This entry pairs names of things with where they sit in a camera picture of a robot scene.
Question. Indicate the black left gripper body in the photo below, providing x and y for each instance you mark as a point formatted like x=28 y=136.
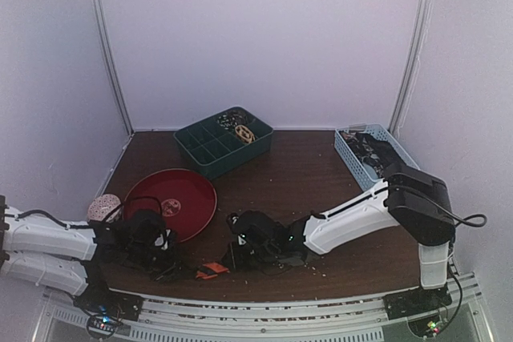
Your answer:
x=164 y=266

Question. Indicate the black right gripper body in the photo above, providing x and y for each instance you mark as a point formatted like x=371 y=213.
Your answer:
x=239 y=250

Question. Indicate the orange navy striped tie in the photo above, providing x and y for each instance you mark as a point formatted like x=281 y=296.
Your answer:
x=210 y=270

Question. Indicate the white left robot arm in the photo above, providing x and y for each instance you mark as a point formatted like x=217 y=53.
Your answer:
x=68 y=255

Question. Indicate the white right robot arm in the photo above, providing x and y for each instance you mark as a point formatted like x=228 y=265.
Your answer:
x=405 y=196

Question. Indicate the red round tray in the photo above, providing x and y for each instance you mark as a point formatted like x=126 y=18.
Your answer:
x=185 y=200

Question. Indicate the dark green divided organizer box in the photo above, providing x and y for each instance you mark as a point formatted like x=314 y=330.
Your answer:
x=212 y=151

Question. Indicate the tan patterned rolled tie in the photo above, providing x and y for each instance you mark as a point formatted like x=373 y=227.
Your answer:
x=244 y=134

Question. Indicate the black white rolled tie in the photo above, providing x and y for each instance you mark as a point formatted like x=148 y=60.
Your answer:
x=231 y=119

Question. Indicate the light blue perforated basket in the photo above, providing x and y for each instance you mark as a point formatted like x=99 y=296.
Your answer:
x=363 y=174

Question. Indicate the plain black tie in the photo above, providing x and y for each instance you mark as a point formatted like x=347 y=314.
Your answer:
x=387 y=152

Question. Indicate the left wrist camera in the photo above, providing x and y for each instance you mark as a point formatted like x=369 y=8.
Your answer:
x=166 y=241

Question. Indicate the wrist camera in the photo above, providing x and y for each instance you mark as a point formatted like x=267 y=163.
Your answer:
x=166 y=241
x=231 y=222

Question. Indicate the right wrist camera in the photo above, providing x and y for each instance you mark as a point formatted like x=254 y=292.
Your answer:
x=231 y=222

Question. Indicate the right aluminium frame post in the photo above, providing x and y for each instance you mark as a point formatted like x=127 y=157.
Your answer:
x=406 y=89

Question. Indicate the aluminium frame post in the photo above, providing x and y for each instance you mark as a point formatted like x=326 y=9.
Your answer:
x=109 y=63
x=406 y=89

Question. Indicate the left aluminium frame post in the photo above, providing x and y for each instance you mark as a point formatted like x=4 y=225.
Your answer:
x=109 y=63

